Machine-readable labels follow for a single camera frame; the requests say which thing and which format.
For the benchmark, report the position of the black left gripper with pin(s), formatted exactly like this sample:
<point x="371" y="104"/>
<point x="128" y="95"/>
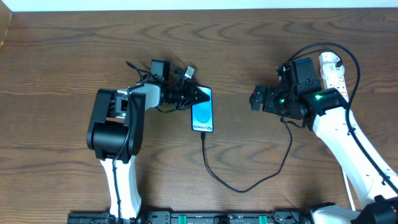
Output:
<point x="185" y="95"/>

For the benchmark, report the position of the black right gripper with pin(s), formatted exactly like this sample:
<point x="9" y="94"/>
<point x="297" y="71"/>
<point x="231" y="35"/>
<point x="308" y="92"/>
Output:
<point x="267" y="99"/>

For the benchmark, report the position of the blue Galaxy smartphone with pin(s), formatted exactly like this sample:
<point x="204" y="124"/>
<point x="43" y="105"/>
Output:
<point x="202" y="113"/>

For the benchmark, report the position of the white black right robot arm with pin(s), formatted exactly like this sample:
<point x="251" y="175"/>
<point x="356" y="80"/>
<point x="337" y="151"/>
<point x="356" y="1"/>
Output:
<point x="321" y="104"/>

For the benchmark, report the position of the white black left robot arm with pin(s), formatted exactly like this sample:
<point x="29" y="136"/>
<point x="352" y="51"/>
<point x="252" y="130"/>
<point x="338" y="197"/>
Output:
<point x="116" y="128"/>

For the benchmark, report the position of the white power strip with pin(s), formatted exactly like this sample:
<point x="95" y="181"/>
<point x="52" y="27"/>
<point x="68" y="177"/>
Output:
<point x="332" y="72"/>

